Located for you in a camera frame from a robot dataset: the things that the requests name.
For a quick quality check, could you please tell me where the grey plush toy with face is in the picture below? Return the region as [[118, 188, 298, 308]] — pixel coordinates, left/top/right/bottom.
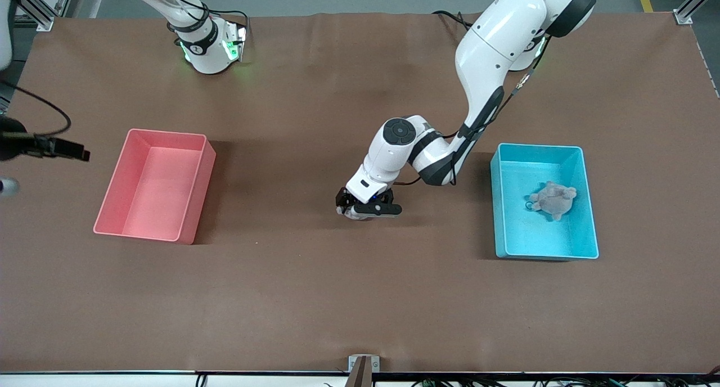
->
[[336, 206, 373, 222]]

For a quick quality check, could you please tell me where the grey plush toy plain back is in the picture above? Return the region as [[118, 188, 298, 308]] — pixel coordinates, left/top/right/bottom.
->
[[527, 181, 578, 222]]

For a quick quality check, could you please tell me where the pink plastic box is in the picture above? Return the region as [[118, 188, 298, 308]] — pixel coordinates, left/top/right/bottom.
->
[[93, 128, 217, 246]]

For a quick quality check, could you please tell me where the blue plastic box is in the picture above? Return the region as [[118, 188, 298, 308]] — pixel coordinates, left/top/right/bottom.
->
[[489, 142, 600, 261]]

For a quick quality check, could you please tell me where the brown table mat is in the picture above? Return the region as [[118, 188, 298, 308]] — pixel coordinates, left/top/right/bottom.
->
[[0, 11, 720, 375]]

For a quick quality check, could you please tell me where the grey metal mat clamp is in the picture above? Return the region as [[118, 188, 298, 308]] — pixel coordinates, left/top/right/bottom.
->
[[348, 354, 381, 387]]

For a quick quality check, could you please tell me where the aluminium frame post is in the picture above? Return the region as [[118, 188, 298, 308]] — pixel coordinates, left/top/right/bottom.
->
[[14, 0, 77, 32], [675, 0, 720, 25]]

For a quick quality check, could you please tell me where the black left arm base cable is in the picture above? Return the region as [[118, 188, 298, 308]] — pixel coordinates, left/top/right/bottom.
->
[[431, 9, 469, 29]]

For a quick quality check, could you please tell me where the black arm base cable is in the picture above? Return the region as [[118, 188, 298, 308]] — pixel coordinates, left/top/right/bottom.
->
[[165, 0, 249, 39], [431, 9, 469, 29]]

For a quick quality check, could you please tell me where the black right arm base cable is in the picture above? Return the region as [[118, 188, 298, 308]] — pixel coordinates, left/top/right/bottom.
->
[[165, 0, 249, 39]]

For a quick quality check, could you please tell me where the white table edge rail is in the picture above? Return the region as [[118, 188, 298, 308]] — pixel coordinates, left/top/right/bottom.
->
[[0, 370, 720, 387]]

